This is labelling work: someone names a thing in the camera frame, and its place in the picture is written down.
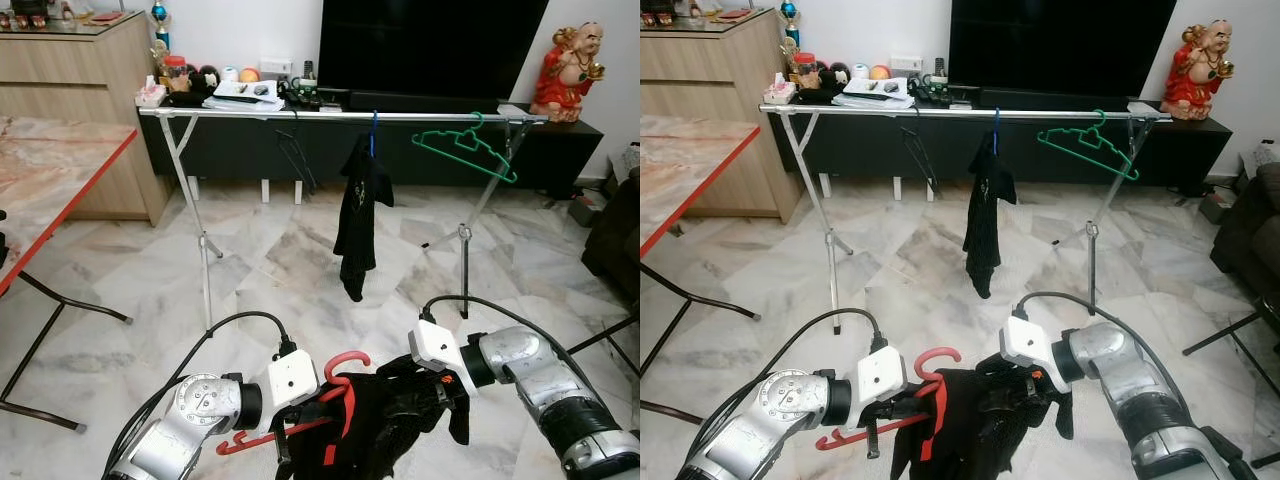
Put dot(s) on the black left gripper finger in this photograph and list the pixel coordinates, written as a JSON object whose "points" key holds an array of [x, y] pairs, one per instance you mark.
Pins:
{"points": [[873, 440], [282, 446]]}

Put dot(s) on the black shirt with red stripe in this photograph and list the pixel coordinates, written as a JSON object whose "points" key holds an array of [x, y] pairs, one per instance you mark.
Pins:
{"points": [[390, 440], [990, 440]]}

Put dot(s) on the red clothes hanger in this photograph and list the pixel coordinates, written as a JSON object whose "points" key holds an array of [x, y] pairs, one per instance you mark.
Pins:
{"points": [[345, 355], [940, 351]]}

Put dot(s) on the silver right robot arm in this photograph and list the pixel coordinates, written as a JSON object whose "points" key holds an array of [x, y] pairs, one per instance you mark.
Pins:
{"points": [[1130, 375], [540, 380]]}

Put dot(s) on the black clothes hanger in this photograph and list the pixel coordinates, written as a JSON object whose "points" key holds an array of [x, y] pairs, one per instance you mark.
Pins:
{"points": [[305, 175], [928, 172]]}

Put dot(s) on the green clothes hanger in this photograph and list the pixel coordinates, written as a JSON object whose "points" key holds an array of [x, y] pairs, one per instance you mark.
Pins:
{"points": [[1042, 138], [420, 142]]}

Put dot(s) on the blue clothes hanger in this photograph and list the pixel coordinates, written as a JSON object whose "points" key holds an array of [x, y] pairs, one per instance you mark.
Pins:
{"points": [[996, 138], [373, 140]]}

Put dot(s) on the black shirt with Fonemax print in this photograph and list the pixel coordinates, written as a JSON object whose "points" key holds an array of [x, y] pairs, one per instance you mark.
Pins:
{"points": [[985, 225], [358, 230]]}

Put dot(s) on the dark brown sofa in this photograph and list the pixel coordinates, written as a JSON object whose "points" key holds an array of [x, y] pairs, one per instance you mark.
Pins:
{"points": [[1250, 230], [615, 240]]}

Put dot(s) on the small grey box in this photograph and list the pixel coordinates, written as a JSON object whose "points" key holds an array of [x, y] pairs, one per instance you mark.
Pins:
{"points": [[1214, 205], [583, 208]]}

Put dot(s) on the black TV console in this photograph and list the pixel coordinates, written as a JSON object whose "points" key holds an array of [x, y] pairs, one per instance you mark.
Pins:
{"points": [[1190, 150], [560, 150]]}

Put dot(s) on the black soundbar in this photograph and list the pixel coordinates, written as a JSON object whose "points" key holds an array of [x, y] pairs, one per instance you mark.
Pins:
{"points": [[1050, 98]]}

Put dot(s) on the silver metal clothes rack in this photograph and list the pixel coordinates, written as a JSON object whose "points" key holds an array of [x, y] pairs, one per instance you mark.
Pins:
{"points": [[870, 110], [250, 114]]}

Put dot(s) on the side table with lace cloth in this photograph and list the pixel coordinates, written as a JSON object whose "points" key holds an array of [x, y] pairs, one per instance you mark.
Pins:
{"points": [[628, 160], [1262, 158]]}

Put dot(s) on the marble dining table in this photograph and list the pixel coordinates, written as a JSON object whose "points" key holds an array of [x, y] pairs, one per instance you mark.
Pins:
{"points": [[50, 180], [690, 170]]}

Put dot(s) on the stack of white papers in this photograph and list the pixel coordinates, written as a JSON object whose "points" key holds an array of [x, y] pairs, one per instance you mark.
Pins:
{"points": [[875, 97], [245, 100]]}

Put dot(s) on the green white mug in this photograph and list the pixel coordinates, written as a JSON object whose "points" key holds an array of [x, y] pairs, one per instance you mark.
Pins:
{"points": [[304, 90], [932, 88]]}

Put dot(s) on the black mouse plush toy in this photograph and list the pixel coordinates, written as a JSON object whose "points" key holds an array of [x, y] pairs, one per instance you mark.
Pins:
{"points": [[832, 82], [203, 85]]}

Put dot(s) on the pink tissue pack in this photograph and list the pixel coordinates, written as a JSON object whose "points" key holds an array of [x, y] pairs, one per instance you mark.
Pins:
{"points": [[150, 95], [780, 92]]}

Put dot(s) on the red laughing Buddha statue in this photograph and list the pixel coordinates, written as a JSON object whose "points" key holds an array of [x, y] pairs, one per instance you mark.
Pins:
{"points": [[567, 85], [1197, 82]]}

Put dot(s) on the orange plush ball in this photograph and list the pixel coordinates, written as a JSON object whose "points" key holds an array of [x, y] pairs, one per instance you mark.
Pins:
{"points": [[249, 75], [878, 72]]}

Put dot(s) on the white blue plush ball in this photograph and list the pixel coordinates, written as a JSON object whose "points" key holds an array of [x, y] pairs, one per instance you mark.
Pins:
{"points": [[859, 72], [230, 74]]}

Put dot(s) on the white power socket box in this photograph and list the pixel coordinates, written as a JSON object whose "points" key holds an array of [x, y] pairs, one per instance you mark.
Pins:
{"points": [[905, 63], [275, 66]]}

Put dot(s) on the black television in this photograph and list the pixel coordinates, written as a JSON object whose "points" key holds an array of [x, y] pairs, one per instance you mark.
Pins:
{"points": [[430, 45], [1060, 45]]}

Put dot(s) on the jar with red lid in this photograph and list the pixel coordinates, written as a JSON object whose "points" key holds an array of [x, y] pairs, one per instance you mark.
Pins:
{"points": [[175, 75], [803, 72]]}

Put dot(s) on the light wooden sideboard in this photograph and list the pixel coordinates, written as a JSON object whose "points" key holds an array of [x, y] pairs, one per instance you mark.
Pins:
{"points": [[710, 80], [70, 80]]}

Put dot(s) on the gold trophy with blue ball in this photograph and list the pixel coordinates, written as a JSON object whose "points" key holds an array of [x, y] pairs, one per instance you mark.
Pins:
{"points": [[160, 15], [789, 12]]}

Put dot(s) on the small red tray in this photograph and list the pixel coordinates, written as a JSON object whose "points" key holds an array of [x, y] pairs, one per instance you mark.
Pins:
{"points": [[105, 16], [732, 14]]}

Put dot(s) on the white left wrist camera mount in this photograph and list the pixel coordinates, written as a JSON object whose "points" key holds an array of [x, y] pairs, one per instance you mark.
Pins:
{"points": [[293, 378], [880, 372]]}

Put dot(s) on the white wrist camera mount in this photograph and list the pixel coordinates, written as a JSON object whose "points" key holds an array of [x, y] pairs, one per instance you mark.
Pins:
{"points": [[1028, 340], [293, 378], [435, 345], [880, 372]]}

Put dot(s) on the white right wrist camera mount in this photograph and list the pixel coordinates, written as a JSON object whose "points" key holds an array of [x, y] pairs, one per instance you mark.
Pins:
{"points": [[435, 345], [1028, 340]]}

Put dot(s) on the black metal chair frame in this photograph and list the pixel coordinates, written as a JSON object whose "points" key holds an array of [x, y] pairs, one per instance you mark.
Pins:
{"points": [[720, 298], [90, 305]]}

